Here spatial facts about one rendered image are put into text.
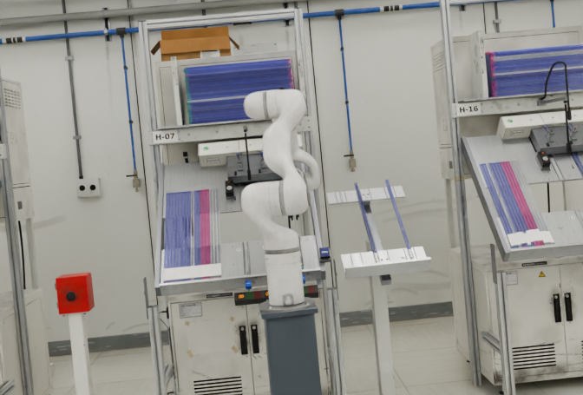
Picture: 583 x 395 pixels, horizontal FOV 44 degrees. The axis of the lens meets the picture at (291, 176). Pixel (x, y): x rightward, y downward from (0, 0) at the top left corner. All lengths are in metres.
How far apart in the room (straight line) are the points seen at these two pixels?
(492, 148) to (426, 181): 1.53
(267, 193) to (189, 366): 1.26
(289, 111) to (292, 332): 0.76
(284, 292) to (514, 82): 1.72
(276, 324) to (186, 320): 1.01
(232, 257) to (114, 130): 2.14
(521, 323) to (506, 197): 0.61
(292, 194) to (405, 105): 2.73
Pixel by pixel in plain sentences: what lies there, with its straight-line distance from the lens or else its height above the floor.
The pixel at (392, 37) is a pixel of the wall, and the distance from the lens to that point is 5.06.
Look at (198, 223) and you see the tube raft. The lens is 3.20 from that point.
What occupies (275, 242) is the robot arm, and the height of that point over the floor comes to 0.92.
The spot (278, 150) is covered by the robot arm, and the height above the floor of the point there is 1.22.
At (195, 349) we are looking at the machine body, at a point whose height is 0.37.
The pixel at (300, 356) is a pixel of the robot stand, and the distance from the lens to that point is 2.45.
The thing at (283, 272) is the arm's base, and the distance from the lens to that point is 2.41.
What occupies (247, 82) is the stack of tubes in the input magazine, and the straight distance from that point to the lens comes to 3.42.
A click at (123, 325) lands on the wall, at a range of 5.13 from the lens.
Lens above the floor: 1.21
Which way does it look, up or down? 2 degrees down
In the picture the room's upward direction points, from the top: 5 degrees counter-clockwise
